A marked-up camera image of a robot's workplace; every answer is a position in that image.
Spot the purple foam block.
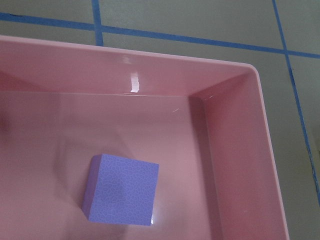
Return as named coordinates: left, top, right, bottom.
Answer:
left=81, top=154, right=159, bottom=226

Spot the pink plastic bin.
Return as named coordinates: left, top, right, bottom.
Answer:
left=0, top=35, right=289, bottom=240

